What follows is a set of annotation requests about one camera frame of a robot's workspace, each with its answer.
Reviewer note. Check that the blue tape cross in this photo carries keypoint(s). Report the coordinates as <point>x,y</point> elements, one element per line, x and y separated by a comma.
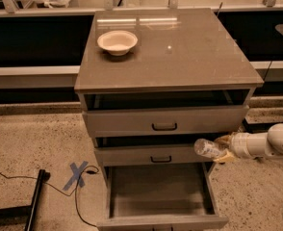
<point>76,176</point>

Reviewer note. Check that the white paper bowl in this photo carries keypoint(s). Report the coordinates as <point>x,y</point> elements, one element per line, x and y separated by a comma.
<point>117,43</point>

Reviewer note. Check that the grey middle drawer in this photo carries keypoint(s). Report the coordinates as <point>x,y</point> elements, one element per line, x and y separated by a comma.
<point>150,150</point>

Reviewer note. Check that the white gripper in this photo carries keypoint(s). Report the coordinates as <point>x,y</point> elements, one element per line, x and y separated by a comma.
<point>239,145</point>

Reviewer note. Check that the black stand leg left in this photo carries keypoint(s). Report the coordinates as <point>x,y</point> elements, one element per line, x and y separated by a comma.
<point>26,214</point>

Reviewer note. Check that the grey drawer cabinet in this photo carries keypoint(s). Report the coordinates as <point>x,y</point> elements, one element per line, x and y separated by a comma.
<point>177,50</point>

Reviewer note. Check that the grey drawer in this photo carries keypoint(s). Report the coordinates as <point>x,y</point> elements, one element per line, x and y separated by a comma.
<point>162,113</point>
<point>150,150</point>
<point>160,197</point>

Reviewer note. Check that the clear plastic bottle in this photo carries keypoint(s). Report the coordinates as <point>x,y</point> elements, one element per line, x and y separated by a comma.
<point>209,149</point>

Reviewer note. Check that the grey bottom drawer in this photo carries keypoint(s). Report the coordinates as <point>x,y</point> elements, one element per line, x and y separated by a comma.
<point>160,197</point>

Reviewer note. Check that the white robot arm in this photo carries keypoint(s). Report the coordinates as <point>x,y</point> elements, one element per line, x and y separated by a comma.
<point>275,138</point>

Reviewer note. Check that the grey top drawer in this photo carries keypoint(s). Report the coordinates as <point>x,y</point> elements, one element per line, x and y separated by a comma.
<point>162,113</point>

